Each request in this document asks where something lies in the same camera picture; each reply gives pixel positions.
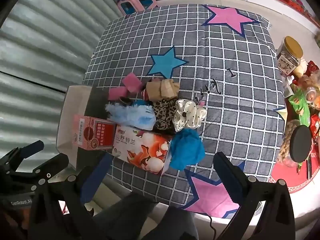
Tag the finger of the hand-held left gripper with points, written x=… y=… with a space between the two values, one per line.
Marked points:
x=50 y=166
x=30 y=148

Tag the person's grey jeans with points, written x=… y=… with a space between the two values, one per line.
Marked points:
x=120 y=217

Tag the gold lid jar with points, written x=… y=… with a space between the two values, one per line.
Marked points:
x=290 y=55

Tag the green snack packet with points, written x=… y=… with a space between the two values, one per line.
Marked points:
x=298 y=105

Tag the pink sponge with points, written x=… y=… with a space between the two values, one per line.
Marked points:
x=117 y=93
x=132 y=82

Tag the white storage box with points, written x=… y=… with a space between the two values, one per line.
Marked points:
x=75 y=105

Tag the pale green curtain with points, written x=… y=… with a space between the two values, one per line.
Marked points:
x=50 y=42

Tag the beige socks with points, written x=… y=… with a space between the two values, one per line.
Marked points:
x=162 y=88

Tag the red striped sock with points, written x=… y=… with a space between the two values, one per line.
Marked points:
x=145 y=95

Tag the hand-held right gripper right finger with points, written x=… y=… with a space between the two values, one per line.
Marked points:
x=225 y=172

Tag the small glass jar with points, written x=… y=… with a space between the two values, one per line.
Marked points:
x=312 y=93

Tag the pink plastic stool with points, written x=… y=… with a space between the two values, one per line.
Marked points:
x=135 y=1

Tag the floral tissue pack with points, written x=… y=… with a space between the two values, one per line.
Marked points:
x=140 y=150

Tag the grey checked star blanket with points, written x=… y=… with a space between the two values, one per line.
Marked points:
x=225 y=55

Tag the pink carton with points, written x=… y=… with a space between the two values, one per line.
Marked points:
x=100 y=135

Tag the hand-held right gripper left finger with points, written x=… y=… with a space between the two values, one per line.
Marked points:
x=97 y=175

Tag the leopard print scrunchie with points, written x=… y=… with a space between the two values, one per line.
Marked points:
x=162 y=113

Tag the black lid jar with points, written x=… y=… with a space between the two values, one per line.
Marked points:
x=298 y=142

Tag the light blue fluffy cloth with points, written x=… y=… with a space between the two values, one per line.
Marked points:
x=130 y=116

